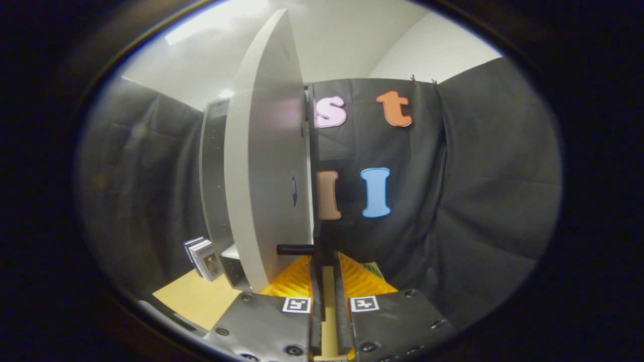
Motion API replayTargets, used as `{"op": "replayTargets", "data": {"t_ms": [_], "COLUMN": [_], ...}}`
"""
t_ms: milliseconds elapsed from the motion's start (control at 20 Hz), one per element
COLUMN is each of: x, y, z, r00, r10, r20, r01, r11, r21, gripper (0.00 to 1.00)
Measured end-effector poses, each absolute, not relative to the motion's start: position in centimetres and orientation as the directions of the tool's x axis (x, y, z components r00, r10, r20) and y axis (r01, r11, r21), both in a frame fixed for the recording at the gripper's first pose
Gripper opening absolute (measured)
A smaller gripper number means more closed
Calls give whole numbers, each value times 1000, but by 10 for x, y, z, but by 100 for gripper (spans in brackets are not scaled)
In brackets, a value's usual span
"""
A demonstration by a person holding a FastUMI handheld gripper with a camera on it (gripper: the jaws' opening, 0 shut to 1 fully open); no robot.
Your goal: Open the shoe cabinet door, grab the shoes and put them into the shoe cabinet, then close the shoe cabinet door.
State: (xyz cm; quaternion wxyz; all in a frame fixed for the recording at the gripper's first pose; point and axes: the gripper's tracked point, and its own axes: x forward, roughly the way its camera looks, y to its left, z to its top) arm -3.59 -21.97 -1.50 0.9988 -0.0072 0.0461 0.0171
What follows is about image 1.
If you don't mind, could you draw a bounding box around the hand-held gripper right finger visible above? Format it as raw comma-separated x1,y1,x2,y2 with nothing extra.
332,251,458,362

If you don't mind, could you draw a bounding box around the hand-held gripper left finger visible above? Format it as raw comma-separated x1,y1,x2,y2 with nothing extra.
204,254,325,362

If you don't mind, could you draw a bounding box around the white shoe cabinet door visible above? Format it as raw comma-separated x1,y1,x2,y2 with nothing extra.
224,8,316,294

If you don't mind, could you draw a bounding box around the grey shoe cabinet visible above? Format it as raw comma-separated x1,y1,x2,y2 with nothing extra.
199,84,324,292

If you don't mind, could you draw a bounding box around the white book with picture cover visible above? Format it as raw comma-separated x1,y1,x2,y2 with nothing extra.
194,240,225,282

